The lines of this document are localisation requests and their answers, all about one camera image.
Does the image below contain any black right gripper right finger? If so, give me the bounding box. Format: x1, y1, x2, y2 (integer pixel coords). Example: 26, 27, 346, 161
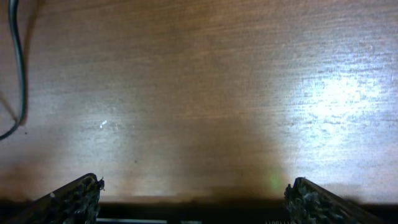
284, 177, 384, 224

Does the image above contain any black USB charging cable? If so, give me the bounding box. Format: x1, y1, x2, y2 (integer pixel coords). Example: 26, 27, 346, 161
0, 0, 28, 141

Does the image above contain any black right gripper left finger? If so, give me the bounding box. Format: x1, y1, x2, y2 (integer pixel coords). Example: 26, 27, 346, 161
1, 173, 104, 224

